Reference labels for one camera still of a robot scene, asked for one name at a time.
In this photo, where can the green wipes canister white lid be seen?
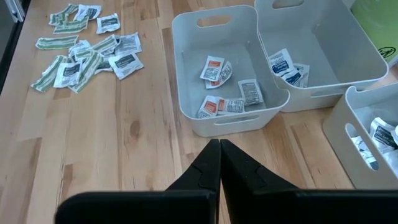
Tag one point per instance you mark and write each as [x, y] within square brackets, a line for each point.
[376, 28]

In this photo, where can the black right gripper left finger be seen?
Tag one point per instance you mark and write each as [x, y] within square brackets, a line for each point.
[202, 171]

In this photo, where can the silver mounting bracket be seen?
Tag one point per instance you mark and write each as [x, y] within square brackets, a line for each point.
[15, 9]

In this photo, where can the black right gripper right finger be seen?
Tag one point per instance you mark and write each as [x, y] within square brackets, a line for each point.
[242, 177]

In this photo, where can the small red and white packet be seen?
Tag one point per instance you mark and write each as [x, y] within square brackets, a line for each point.
[226, 74]
[232, 105]
[209, 107]
[212, 68]

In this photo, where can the wide grey plastic bin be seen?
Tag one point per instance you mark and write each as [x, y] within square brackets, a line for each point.
[342, 46]
[186, 102]

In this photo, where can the grey plastic bin with slots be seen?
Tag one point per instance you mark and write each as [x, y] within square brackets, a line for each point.
[339, 140]

